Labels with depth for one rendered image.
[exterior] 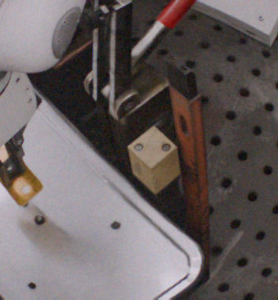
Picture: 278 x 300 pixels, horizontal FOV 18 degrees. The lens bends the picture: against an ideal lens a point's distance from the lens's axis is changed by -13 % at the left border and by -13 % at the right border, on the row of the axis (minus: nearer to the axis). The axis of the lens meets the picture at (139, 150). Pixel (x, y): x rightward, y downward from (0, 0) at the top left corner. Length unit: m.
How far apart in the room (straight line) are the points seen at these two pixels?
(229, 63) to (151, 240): 0.54
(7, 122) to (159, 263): 0.23
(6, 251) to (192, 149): 0.24
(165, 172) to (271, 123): 0.45
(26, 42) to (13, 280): 0.38
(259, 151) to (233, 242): 0.15
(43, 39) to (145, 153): 0.31
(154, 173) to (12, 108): 0.19
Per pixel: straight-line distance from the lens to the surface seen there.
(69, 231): 0.97
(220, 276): 1.26
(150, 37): 0.96
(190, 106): 0.85
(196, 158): 0.93
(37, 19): 0.65
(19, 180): 0.93
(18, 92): 0.82
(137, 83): 0.99
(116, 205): 0.98
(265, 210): 1.30
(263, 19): 1.46
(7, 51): 0.66
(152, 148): 0.93
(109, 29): 0.90
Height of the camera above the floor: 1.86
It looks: 59 degrees down
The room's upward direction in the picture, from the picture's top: 11 degrees counter-clockwise
